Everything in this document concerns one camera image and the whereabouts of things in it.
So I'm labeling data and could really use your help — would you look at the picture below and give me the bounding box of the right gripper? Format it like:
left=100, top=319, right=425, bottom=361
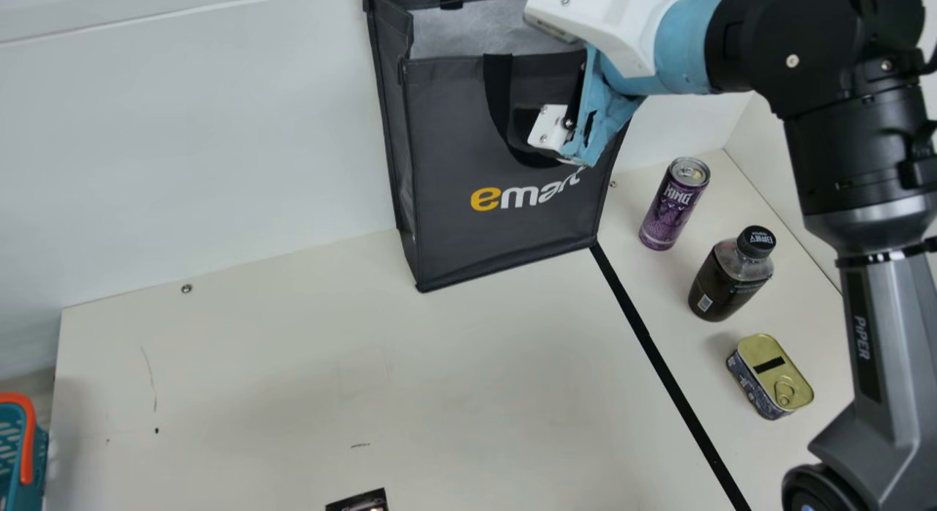
left=527, top=0, right=733, bottom=168

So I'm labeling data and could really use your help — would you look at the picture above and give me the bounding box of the dark grey bag with straps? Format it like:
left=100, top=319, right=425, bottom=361
left=360, top=0, right=632, bottom=294

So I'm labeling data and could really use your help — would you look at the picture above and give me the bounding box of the purple can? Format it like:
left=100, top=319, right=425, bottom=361
left=638, top=157, right=712, bottom=251

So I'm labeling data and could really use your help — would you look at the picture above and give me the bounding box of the dark coffee bottle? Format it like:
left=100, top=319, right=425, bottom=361
left=687, top=225, right=777, bottom=323

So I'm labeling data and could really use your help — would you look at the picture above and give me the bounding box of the rectangular tin with gold lid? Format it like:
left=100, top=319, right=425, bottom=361
left=725, top=333, right=815, bottom=421

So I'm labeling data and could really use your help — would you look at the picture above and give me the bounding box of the black strip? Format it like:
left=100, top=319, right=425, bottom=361
left=589, top=242, right=753, bottom=511

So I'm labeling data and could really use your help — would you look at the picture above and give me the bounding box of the teal shopping basket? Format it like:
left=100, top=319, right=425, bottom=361
left=0, top=392, right=50, bottom=511

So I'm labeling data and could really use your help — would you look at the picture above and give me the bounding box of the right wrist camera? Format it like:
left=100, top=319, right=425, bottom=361
left=523, top=0, right=695, bottom=79

